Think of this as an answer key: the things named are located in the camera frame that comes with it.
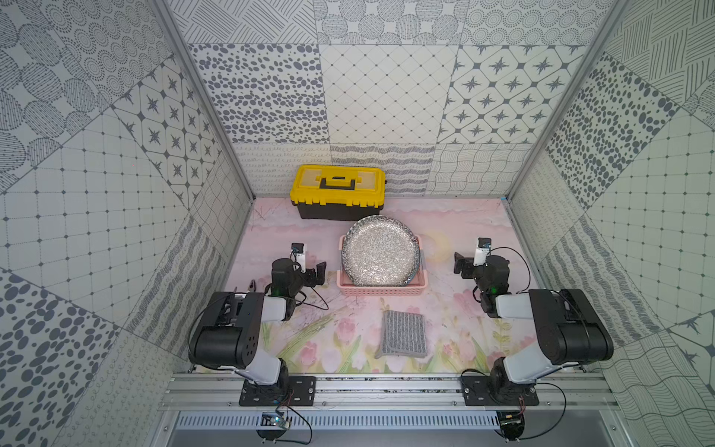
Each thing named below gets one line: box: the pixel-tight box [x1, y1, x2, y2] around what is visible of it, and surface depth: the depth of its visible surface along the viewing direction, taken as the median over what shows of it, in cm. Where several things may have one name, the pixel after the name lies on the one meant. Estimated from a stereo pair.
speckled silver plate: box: [341, 214, 421, 287], surface depth 97 cm
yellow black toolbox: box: [290, 164, 387, 221], surface depth 103 cm
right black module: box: [496, 410, 526, 441], surface depth 73 cm
